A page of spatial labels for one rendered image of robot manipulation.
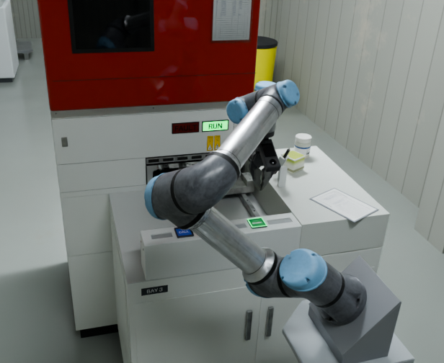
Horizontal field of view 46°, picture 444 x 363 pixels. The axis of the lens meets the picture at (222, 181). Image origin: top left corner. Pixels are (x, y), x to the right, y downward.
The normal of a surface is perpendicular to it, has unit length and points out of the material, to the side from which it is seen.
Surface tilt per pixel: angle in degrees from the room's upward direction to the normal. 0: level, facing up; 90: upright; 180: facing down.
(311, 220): 0
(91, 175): 90
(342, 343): 47
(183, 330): 90
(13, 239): 0
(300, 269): 42
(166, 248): 90
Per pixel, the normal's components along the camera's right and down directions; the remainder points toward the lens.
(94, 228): 0.28, 0.46
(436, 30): -0.96, 0.10
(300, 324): 0.04, -0.88
